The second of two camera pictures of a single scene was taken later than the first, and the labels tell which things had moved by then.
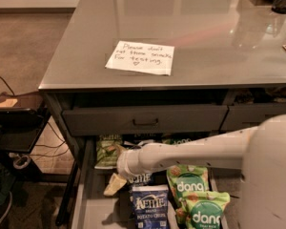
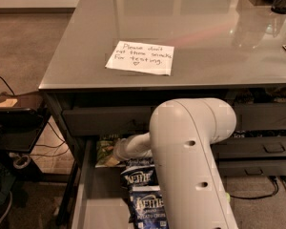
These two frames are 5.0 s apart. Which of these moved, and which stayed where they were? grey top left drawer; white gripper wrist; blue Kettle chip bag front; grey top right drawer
Moved: white gripper wrist
Stayed: grey top right drawer; blue Kettle chip bag front; grey top left drawer
